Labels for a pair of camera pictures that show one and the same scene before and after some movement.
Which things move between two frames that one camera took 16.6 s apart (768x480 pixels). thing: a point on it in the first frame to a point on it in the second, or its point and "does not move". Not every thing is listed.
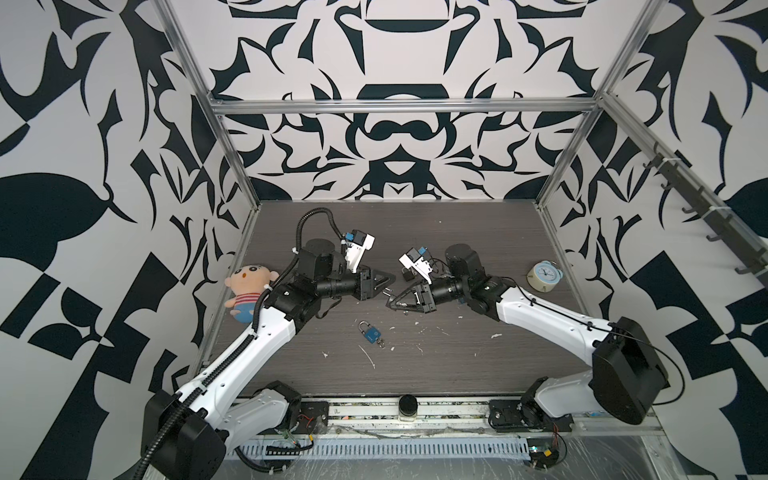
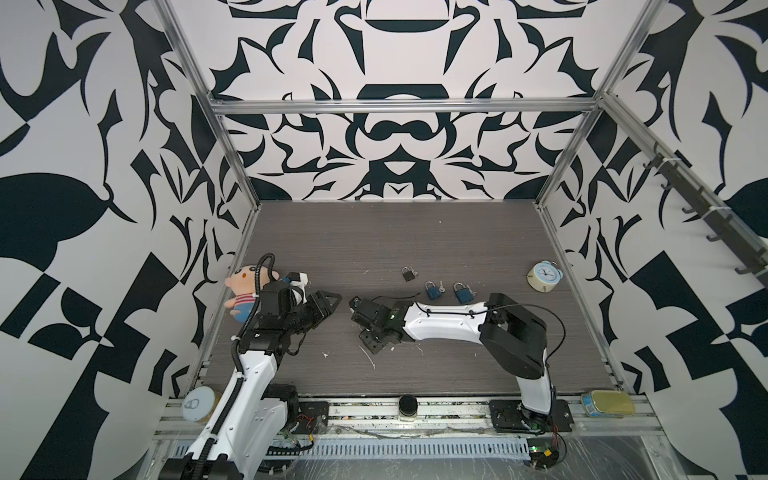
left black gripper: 363,281 to 316,312
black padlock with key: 409,274 does not move
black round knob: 408,405 does not move
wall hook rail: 747,251 does not move
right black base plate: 513,416 does not move
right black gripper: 427,306 to 372,347
